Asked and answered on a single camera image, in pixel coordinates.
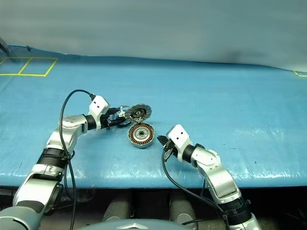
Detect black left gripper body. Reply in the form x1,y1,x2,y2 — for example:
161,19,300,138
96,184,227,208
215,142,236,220
100,110,120,131

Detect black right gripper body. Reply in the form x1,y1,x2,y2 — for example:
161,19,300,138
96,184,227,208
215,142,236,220
162,139,180,161

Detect white motor wire connector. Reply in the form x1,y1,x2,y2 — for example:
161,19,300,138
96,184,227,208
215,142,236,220
117,105,128,118

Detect silver round motor lid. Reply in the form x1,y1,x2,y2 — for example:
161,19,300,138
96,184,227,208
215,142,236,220
125,103,153,124

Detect motor housing with copper windings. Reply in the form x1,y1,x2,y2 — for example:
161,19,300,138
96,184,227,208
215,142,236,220
127,122,155,150

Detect blue table cover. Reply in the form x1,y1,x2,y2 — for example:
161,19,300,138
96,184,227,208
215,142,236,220
0,44,307,190

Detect grey rounded shape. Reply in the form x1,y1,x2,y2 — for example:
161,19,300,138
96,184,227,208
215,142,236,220
169,192,199,230
102,198,131,223

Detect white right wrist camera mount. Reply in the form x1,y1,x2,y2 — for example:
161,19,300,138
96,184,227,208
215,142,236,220
166,124,194,164

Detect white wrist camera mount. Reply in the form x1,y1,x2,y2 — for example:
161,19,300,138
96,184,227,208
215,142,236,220
166,124,194,164
88,95,111,130

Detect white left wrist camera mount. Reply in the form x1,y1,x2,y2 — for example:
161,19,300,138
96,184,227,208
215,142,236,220
88,95,111,130

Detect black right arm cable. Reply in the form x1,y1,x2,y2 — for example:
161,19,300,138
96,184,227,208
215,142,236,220
161,141,230,230

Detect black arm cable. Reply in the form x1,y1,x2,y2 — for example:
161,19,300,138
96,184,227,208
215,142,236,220
59,89,96,230
161,141,230,230

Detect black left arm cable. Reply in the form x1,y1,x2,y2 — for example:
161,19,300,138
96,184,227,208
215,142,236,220
59,89,96,230

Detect grey metal bracket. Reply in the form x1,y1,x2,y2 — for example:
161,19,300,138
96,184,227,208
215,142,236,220
0,37,12,56

